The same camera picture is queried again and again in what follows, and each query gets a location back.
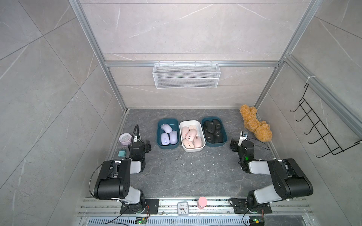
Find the black mouse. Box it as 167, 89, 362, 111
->
214, 137, 223, 144
213, 119, 222, 130
213, 130, 223, 138
205, 121, 216, 133
205, 132, 215, 143

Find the purple mouse top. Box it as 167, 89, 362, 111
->
161, 133, 170, 146

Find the purple mouse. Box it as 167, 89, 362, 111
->
160, 123, 173, 133
169, 131, 178, 145
161, 133, 170, 146

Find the purple mouse bottom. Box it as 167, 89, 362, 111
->
169, 131, 178, 145

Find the pink mouse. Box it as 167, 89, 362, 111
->
189, 125, 198, 131
186, 129, 198, 141
183, 139, 195, 149
193, 136, 203, 148
181, 126, 189, 139

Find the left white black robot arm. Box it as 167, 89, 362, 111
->
89, 127, 151, 214

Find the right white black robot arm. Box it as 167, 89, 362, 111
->
230, 132, 314, 211

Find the right teal storage box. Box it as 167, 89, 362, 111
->
201, 116, 228, 147

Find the teal storage box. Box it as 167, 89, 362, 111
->
201, 116, 228, 147
156, 118, 181, 149

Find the left teal storage box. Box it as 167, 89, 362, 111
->
156, 118, 181, 149

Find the white storage box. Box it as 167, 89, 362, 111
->
179, 120, 206, 153

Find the small teal block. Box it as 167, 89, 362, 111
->
118, 150, 127, 158

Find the brown teddy bear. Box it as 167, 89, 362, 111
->
239, 105, 272, 142

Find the pink cylinder object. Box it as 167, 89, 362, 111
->
197, 196, 207, 210

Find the small white desk clock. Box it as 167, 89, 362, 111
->
177, 202, 189, 217

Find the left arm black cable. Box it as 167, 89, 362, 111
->
130, 124, 142, 147

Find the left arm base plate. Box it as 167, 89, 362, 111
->
120, 199, 159, 214

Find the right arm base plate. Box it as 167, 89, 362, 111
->
229, 197, 272, 214

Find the black wall hook rack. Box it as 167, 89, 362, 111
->
290, 84, 362, 158

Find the white wire mesh basket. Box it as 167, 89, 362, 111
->
152, 63, 221, 89

